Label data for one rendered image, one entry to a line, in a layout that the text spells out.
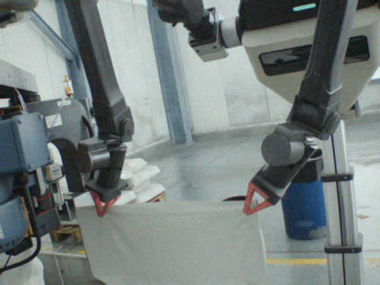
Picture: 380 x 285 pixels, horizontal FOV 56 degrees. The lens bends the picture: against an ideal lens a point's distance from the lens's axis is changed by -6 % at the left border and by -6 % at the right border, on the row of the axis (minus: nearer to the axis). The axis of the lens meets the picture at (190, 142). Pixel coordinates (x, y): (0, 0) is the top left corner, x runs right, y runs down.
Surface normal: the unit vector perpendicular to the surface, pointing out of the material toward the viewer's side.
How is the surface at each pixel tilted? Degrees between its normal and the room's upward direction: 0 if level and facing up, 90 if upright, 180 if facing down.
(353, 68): 130
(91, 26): 107
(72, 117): 90
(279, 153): 78
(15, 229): 91
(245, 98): 90
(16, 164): 90
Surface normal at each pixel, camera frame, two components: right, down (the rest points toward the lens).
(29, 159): 0.98, -0.18
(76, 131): 0.89, -0.10
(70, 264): -0.43, 0.19
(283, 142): -0.63, 0.01
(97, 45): 0.79, 0.22
